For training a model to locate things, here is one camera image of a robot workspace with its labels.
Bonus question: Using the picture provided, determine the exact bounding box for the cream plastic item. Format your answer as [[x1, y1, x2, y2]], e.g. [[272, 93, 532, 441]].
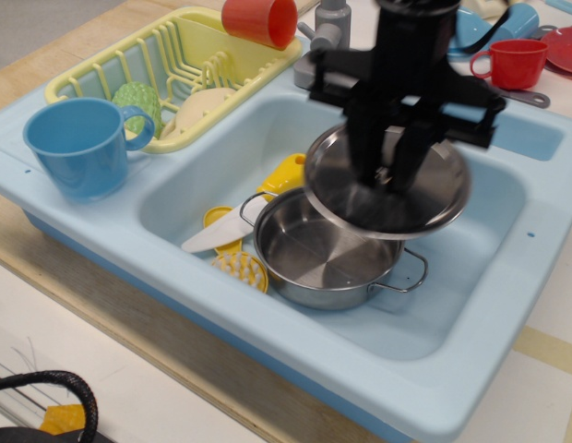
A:
[[460, 0, 508, 19]]

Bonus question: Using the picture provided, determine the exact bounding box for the yellow dish brush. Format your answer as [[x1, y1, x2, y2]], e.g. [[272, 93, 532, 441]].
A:
[[202, 205, 270, 294]]

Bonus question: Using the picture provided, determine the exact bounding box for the red cup in rack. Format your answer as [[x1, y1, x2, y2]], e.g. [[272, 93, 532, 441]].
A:
[[220, 0, 298, 50]]

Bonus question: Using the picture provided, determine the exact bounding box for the red plate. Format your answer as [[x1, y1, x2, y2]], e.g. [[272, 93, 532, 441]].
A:
[[541, 27, 572, 74]]

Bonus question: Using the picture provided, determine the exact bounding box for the grey plastic utensil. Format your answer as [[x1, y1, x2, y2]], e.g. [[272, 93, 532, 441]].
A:
[[498, 89, 551, 109]]

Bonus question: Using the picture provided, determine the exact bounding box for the blue plastic cup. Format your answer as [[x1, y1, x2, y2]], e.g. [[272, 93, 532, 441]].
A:
[[23, 97, 155, 202]]

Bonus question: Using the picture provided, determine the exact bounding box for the yellow tape piece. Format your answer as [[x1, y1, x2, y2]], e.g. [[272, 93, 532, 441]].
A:
[[39, 404, 86, 436]]

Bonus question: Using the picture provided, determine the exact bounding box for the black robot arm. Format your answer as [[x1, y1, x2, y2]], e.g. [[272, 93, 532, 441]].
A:
[[310, 1, 506, 193]]

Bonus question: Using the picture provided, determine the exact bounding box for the green toy fruit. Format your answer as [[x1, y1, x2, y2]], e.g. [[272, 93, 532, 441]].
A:
[[112, 81, 163, 138]]

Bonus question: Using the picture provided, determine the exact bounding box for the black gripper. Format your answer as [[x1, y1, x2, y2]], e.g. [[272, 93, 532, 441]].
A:
[[309, 8, 506, 192]]

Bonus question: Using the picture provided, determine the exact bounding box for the light blue toy sink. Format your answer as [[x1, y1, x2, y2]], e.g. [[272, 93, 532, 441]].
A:
[[0, 70, 572, 442]]

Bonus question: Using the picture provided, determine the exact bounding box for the grey toy faucet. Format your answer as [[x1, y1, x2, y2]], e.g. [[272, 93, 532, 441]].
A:
[[293, 1, 378, 90]]

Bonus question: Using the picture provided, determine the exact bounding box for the blue plates stack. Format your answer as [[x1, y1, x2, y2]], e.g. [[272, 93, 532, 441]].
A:
[[447, 6, 492, 58]]

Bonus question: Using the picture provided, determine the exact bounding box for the yellow dish drying rack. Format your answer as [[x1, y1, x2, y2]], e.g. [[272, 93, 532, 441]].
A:
[[44, 6, 303, 154]]

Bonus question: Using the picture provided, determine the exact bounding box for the blue cup on table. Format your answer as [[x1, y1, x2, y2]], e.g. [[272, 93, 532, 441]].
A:
[[489, 3, 540, 44]]

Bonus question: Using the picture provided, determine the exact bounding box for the black braided cable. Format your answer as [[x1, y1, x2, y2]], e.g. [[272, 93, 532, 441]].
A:
[[0, 370, 99, 443]]

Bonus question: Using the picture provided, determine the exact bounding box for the cream plastic plate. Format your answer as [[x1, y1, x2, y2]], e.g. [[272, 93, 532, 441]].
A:
[[160, 88, 236, 139]]

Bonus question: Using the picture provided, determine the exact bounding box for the yellow handled toy knife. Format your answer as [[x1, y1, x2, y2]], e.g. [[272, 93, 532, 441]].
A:
[[181, 153, 306, 253]]

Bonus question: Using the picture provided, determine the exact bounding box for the stainless steel pot lid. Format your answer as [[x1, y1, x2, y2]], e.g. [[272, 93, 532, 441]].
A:
[[304, 124, 471, 240]]

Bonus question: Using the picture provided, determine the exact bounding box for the red mug on table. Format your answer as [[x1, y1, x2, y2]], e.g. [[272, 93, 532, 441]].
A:
[[470, 39, 548, 90]]

